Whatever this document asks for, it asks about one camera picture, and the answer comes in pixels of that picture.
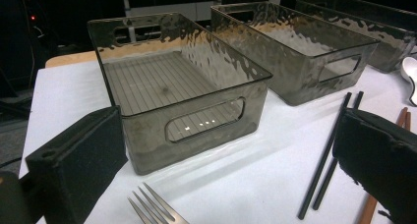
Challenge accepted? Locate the white metal stand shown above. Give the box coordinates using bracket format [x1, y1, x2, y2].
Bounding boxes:
[121, 0, 284, 43]

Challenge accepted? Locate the smoky clear plastic bin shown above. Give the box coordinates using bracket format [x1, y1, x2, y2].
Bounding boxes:
[87, 12, 273, 177]
[294, 0, 417, 73]
[210, 1, 382, 106]

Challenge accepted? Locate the metal fork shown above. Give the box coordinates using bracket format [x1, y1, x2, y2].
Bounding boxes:
[127, 182, 190, 224]

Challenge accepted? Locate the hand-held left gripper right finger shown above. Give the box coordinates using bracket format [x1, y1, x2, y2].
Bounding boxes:
[332, 107, 417, 224]

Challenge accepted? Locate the black chopstick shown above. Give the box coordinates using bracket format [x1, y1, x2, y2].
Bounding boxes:
[297, 91, 353, 220]
[312, 90, 365, 211]

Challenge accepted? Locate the white ceramic spoon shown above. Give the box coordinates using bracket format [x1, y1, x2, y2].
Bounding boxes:
[400, 56, 417, 107]

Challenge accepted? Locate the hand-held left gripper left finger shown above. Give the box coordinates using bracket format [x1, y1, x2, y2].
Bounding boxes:
[25, 105, 129, 224]

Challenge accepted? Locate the wooden table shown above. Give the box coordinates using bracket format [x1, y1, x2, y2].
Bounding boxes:
[44, 50, 98, 69]

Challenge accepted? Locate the brown wooden chopstick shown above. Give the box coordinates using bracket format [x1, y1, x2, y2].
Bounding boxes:
[403, 110, 413, 131]
[358, 106, 409, 224]

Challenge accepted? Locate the white table mat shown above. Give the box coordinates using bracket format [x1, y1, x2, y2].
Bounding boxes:
[19, 58, 417, 224]

